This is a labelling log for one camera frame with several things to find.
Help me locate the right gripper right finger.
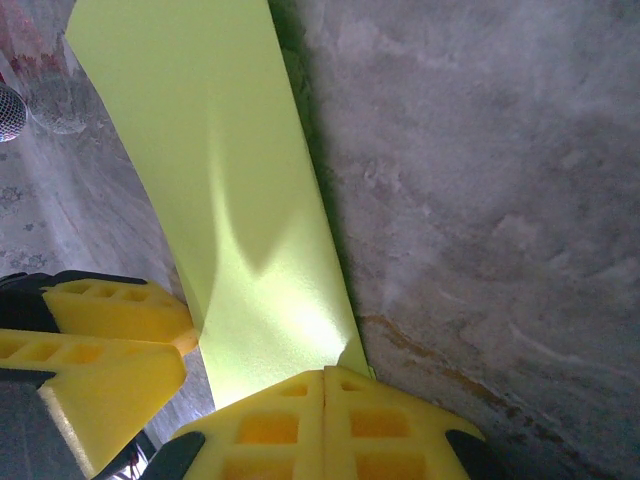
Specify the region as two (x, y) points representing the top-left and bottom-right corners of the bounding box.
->
(324, 364), (506, 480)

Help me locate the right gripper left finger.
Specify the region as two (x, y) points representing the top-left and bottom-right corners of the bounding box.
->
(149, 369), (326, 480)

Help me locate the yellow-green paper sheet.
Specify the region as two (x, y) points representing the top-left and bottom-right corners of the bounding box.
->
(64, 0), (377, 416)

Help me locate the red glitter toy microphone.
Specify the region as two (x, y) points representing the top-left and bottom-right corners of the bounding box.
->
(0, 82), (29, 145)

